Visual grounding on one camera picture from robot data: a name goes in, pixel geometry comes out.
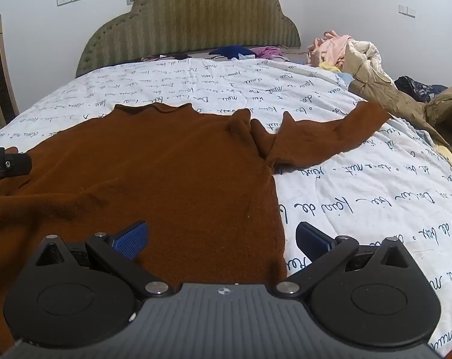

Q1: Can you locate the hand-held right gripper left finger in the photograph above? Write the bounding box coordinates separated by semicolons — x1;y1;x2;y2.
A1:
35;221;174;300

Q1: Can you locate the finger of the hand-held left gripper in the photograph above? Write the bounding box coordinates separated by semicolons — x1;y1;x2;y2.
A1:
0;147;32;180

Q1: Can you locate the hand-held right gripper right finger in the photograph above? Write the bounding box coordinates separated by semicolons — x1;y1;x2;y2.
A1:
276;222;411;300

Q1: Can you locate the brown knit sweater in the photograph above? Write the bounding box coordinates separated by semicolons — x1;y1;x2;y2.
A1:
0;101;390;356

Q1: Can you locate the pink clothes pile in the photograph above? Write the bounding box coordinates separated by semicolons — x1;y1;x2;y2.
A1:
307;30;354;69

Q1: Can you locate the white script-printed blanket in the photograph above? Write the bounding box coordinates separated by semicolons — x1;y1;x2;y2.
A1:
0;57;452;359

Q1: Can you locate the tan padded coat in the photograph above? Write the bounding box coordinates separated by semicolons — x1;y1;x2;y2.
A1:
349;68;452;165

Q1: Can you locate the black garment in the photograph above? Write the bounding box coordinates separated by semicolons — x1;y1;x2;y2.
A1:
394;76;449;103

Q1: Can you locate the purple garment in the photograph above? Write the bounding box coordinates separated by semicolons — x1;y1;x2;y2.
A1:
251;46;286;61

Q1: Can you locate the dark blue garment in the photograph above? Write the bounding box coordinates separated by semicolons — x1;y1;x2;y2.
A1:
209;45;257;60

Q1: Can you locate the green padded headboard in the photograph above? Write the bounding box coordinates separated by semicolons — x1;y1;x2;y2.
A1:
75;0;301;78

